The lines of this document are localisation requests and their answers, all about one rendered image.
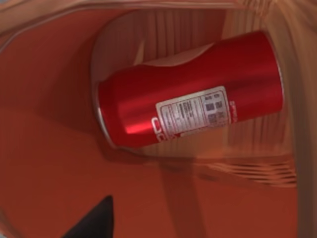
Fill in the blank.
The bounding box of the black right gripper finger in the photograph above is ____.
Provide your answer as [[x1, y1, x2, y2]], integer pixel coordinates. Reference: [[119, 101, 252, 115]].
[[62, 195, 115, 238]]

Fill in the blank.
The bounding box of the translucent plastic container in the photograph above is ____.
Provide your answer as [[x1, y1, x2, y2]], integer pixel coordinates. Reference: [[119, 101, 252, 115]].
[[0, 0, 317, 238]]

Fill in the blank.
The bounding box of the red soda can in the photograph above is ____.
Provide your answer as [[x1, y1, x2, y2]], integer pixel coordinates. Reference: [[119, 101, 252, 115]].
[[97, 30, 285, 150]]

